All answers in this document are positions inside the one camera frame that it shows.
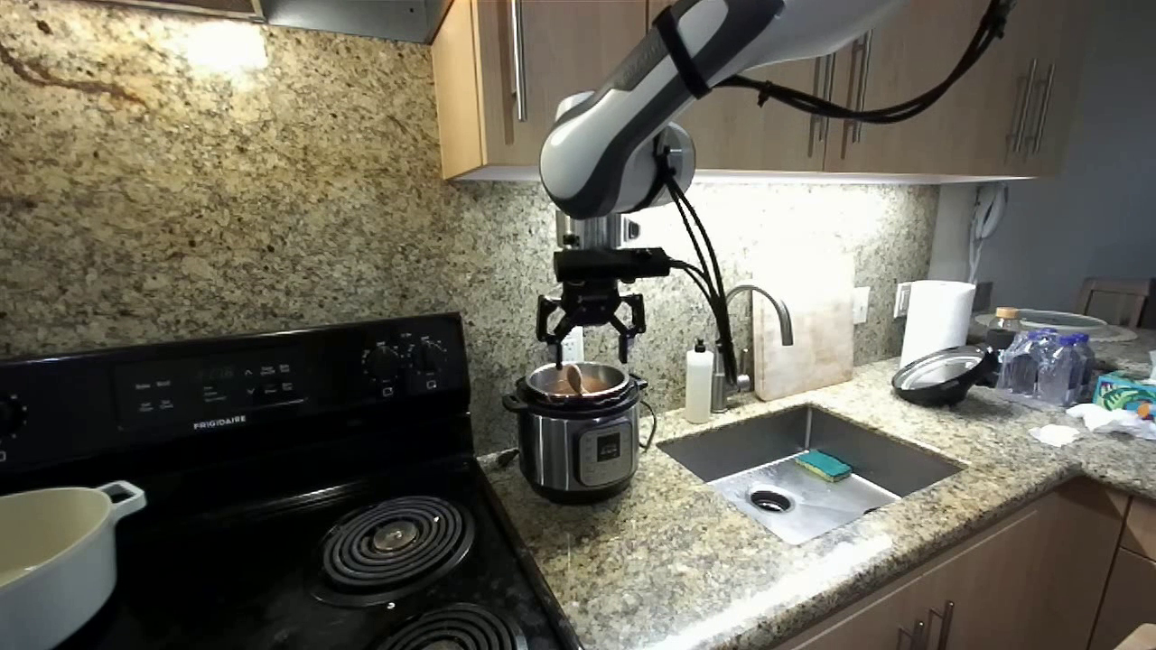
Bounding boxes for wooden lower cabinet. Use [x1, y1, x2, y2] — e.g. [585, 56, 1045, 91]
[779, 480, 1156, 650]

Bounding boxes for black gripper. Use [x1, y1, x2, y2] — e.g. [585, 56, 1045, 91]
[534, 250, 670, 369]

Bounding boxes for wooden cabinet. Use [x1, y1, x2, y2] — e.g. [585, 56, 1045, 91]
[434, 0, 1095, 183]
[779, 480, 1156, 650]

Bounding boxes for wooden cutting board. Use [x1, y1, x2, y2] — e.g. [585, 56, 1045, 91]
[753, 244, 853, 401]

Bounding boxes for wooden spatula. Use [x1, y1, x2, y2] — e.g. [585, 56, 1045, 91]
[561, 363, 587, 398]

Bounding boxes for black electric stove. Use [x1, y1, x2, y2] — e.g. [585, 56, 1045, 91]
[0, 314, 576, 650]

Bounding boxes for clear plastic water bottles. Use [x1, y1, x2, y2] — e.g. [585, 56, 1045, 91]
[998, 330, 1095, 409]

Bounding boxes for white soap bottle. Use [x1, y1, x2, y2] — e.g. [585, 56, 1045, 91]
[687, 341, 714, 422]

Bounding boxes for white ceramic pot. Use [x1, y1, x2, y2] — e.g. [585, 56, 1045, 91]
[0, 480, 148, 650]

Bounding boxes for white paper towel roll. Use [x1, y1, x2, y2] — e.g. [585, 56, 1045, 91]
[898, 282, 974, 363]

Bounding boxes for silver faucet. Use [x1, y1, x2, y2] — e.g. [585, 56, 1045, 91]
[710, 282, 796, 412]

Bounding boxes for green sponge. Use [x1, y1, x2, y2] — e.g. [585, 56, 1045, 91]
[796, 446, 853, 484]

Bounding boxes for stainless steel pressure cooker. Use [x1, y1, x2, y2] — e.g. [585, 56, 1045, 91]
[503, 360, 646, 504]

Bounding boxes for stainless steel sink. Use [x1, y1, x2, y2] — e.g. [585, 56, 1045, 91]
[664, 403, 957, 545]

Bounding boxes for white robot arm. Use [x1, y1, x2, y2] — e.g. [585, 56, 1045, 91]
[534, 0, 904, 360]

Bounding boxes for wooden upper cabinet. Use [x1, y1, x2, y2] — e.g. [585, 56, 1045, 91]
[434, 0, 1095, 183]

